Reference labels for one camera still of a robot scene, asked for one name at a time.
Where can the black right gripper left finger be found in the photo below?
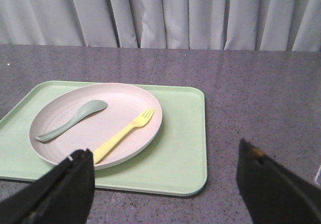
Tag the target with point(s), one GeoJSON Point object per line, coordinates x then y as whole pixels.
{"type": "Point", "coordinates": [63, 195]}

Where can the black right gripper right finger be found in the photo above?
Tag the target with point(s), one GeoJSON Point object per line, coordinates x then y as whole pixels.
{"type": "Point", "coordinates": [272, 193]}

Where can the beige round plate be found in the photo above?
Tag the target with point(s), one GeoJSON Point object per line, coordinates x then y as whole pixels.
{"type": "Point", "coordinates": [124, 103]}

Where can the yellow plastic fork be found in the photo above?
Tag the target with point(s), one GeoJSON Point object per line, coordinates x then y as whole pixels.
{"type": "Point", "coordinates": [140, 121]}

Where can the sage green plastic spoon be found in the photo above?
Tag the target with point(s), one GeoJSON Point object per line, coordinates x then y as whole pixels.
{"type": "Point", "coordinates": [84, 111]}

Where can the light green serving tray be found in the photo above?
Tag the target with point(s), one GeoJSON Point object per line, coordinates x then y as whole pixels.
{"type": "Point", "coordinates": [174, 162]}

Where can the grey pleated curtain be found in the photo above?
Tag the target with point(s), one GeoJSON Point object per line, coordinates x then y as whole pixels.
{"type": "Point", "coordinates": [263, 25]}

